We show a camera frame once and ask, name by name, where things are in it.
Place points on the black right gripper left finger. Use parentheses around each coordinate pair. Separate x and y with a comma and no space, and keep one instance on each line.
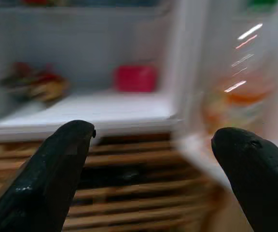
(42,183)

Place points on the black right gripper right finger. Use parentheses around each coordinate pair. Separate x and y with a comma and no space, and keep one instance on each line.
(259,178)

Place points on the grey mini fridge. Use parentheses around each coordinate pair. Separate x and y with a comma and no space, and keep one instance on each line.
(105,46)

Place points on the clear orange juice bottle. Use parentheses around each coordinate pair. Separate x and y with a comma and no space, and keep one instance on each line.
(245,91)

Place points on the plate of mixed food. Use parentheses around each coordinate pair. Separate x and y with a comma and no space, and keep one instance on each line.
(35,82)

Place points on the wooden slatted stand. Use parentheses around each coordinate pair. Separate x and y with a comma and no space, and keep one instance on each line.
(141,212)

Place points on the red food container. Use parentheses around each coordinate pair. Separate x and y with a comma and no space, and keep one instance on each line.
(135,78)

